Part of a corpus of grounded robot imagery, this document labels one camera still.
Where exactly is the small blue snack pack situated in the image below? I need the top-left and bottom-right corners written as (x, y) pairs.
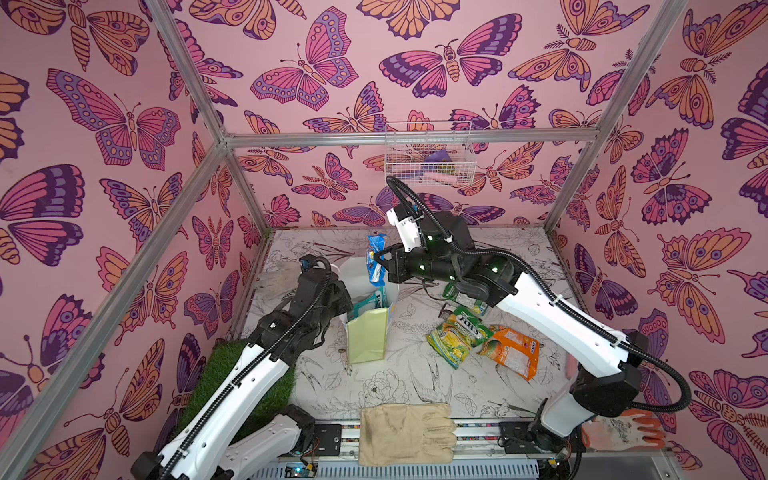
top-left (366, 233), bottom-right (387, 287)

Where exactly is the white paper bag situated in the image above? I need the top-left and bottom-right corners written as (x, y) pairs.
top-left (339, 257), bottom-right (399, 364)

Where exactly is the yellow-green Fox's spring tea bag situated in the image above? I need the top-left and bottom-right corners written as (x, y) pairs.
top-left (426, 306), bottom-right (493, 370)

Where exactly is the orange Fox's candy bag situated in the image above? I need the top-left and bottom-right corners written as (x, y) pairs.
top-left (479, 325), bottom-right (540, 380)

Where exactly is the teal candy bag back-side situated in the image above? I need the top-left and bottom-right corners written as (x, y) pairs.
top-left (349, 286), bottom-right (389, 320)

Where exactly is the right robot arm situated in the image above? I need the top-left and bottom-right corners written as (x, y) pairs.
top-left (374, 176), bottom-right (692, 452)

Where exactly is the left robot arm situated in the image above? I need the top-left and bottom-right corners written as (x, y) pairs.
top-left (131, 255), bottom-right (352, 479)

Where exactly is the green spring tea bag back-side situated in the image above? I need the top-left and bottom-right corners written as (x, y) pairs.
top-left (442, 283), bottom-right (488, 318)

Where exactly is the green artificial grass mat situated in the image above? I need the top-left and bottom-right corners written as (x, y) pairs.
top-left (179, 339), bottom-right (296, 439)

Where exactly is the beige work glove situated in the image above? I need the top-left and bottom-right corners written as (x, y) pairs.
top-left (358, 403), bottom-right (457, 467)

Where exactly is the orange white garden glove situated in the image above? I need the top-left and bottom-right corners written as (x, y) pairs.
top-left (581, 409), bottom-right (666, 452)

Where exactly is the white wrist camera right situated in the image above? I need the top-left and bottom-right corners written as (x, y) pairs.
top-left (386, 204), bottom-right (425, 253)

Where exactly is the white wire basket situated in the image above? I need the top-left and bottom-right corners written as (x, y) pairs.
top-left (382, 120), bottom-right (477, 188)

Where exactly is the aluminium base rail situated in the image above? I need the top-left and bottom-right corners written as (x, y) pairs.
top-left (249, 418), bottom-right (586, 479)

